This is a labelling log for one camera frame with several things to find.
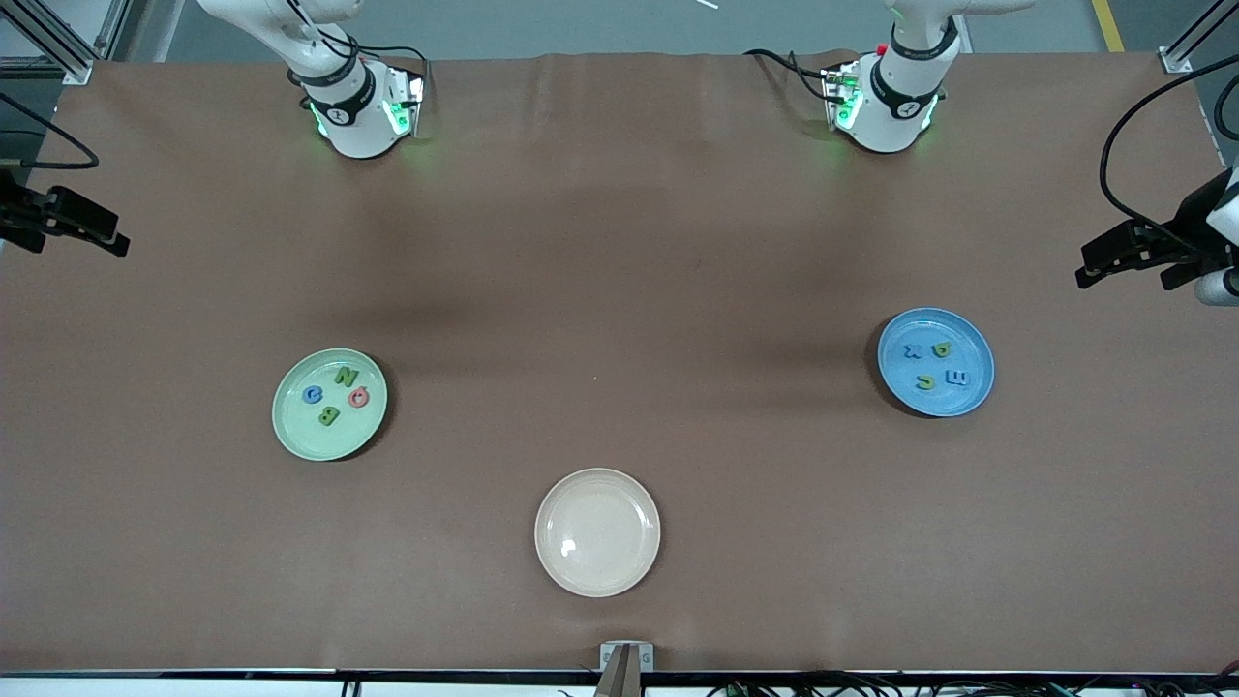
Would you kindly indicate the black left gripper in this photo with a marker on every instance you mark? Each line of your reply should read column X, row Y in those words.
column 1193, row 225

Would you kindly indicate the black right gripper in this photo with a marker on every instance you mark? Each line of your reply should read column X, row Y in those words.
column 29, row 215

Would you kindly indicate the green letter q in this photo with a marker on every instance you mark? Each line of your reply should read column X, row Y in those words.
column 941, row 349

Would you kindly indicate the blue letter m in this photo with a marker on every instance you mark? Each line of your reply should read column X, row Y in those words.
column 956, row 378

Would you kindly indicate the green letter u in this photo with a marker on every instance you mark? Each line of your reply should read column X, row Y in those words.
column 927, row 387

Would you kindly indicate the blue letter C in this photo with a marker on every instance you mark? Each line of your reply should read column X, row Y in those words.
column 313, row 401

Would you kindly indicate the green letter N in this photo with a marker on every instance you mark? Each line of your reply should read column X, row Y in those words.
column 346, row 376

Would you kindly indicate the green letter B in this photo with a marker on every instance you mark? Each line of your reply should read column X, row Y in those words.
column 329, row 416

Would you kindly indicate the red letter G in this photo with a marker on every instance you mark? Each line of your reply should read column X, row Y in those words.
column 359, row 404

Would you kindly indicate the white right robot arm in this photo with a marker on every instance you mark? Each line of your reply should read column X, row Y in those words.
column 353, row 116

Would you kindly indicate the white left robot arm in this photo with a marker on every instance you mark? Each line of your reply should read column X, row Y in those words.
column 886, row 111

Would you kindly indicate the blue plate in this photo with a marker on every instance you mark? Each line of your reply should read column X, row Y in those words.
column 936, row 402

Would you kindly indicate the green plate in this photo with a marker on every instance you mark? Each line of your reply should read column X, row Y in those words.
column 329, row 445

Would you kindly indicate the brown table cover sheet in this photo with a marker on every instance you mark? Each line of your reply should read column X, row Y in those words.
column 619, row 194

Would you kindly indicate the beige plate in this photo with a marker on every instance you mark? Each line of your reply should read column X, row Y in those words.
column 597, row 532

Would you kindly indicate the aluminium frame post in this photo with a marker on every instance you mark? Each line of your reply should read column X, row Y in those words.
column 1175, row 61
column 77, row 72

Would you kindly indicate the white table edge rail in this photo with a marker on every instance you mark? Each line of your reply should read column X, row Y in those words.
column 194, row 689

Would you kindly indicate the grey metal mount bracket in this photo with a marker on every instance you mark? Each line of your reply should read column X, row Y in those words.
column 608, row 658

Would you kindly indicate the tan camera support post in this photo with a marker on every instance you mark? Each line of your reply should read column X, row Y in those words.
column 621, row 680

